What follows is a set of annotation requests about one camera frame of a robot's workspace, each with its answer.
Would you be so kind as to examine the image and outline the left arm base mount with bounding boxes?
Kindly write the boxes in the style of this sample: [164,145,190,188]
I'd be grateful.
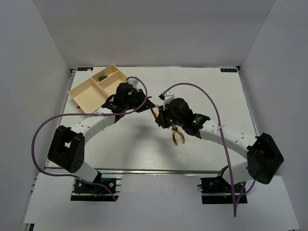
[70,177,122,202]

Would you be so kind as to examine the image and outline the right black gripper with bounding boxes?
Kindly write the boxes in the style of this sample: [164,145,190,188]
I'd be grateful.
[157,103,184,129]

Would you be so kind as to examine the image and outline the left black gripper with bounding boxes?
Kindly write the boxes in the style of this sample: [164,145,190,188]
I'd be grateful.
[124,89,154,113]

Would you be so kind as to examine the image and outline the yellow needle nose pliers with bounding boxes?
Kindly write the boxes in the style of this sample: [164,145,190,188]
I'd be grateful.
[151,104,159,120]

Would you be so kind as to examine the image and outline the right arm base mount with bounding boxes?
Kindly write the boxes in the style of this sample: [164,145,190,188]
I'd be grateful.
[197,166,233,205]

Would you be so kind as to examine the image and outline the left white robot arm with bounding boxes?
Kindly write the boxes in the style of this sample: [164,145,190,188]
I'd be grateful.
[48,83,155,192]

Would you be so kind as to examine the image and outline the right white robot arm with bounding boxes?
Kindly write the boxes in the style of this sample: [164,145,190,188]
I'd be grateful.
[155,95,284,192]

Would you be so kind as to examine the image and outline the cream divided plastic tray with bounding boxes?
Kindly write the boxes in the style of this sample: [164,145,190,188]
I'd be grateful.
[68,64,127,114]

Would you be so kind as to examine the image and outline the yellow combination pliers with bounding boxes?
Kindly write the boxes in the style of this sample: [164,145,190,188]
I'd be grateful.
[170,126,186,146]

